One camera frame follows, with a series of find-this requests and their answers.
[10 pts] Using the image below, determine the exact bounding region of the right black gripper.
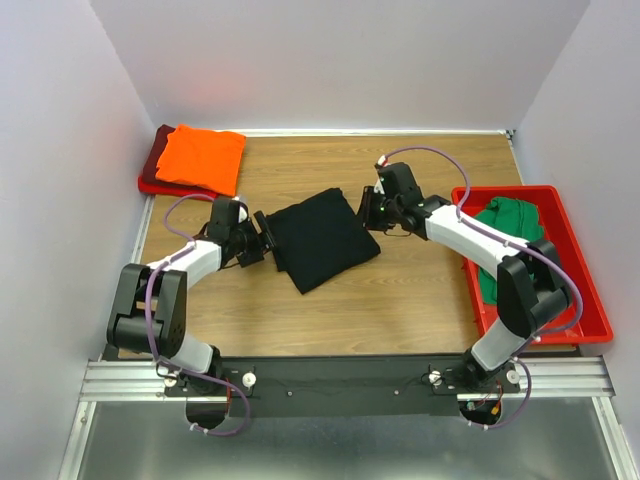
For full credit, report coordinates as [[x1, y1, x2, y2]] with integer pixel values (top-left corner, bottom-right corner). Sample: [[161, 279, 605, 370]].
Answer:
[[349, 186, 400, 232]]

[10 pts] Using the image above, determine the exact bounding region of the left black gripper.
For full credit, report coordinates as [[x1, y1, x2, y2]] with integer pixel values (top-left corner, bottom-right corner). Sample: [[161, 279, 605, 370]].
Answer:
[[231, 210, 286, 267]]

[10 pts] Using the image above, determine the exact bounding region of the black t shirt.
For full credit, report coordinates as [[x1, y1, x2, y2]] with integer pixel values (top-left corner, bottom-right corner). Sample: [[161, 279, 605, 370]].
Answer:
[[266, 188, 381, 294]]

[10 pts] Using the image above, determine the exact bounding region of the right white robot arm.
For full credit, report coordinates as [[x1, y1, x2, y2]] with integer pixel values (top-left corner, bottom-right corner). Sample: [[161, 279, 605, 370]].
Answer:
[[358, 158, 572, 392]]

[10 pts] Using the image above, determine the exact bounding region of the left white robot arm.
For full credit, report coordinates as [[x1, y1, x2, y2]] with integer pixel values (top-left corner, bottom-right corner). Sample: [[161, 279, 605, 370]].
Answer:
[[106, 194, 275, 395]]

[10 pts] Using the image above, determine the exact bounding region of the orange folded t shirt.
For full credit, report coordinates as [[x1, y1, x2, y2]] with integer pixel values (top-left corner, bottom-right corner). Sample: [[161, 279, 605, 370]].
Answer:
[[155, 124, 246, 196]]

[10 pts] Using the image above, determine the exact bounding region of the red folded t shirt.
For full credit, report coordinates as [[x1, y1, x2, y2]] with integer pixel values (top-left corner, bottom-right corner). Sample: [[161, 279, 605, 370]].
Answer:
[[137, 175, 218, 199]]

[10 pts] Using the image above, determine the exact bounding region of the green t shirt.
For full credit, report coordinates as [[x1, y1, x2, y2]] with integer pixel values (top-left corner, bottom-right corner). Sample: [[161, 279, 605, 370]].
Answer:
[[475, 196, 545, 305]]

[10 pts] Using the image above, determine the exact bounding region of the maroon folded t shirt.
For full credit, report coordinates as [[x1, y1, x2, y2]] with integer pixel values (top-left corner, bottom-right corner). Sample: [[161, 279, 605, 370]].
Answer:
[[140, 125, 175, 183]]

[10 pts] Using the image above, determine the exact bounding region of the red plastic bin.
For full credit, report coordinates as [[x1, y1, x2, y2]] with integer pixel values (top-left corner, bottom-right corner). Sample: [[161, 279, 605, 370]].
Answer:
[[462, 185, 614, 346]]

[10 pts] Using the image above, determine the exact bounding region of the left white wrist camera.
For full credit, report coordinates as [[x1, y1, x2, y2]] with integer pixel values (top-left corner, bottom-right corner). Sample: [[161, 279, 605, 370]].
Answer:
[[234, 196, 249, 223]]

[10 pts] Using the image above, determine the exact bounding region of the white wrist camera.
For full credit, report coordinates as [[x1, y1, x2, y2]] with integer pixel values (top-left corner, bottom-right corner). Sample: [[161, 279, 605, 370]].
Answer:
[[234, 196, 249, 223], [374, 155, 389, 196]]

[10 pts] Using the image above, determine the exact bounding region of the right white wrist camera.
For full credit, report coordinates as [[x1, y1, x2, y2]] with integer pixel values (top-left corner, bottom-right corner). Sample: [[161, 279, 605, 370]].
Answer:
[[374, 155, 389, 196]]

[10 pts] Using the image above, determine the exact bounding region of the aluminium frame rail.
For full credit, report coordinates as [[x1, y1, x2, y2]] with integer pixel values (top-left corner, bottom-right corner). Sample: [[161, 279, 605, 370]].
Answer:
[[79, 357, 615, 402]]

